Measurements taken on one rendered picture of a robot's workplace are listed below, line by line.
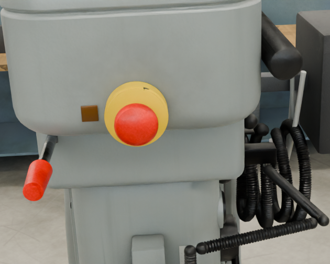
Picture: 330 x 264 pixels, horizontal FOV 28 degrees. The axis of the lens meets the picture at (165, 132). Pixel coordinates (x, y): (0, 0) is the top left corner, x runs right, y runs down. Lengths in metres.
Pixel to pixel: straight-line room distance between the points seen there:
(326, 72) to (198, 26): 0.51
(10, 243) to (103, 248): 3.19
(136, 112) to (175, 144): 0.17
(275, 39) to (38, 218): 3.65
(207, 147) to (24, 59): 0.24
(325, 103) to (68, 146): 0.51
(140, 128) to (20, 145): 4.23
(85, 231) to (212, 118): 0.29
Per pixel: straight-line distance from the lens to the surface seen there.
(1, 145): 4.87
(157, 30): 0.61
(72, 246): 1.42
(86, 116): 0.64
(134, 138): 0.59
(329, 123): 1.13
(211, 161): 0.76
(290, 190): 0.87
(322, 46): 1.09
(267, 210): 1.16
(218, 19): 0.62
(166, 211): 0.82
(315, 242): 3.88
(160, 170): 0.76
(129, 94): 0.61
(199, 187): 0.82
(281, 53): 0.66
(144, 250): 0.81
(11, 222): 4.27
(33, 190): 0.62
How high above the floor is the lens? 1.97
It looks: 21 degrees down
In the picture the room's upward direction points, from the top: 3 degrees counter-clockwise
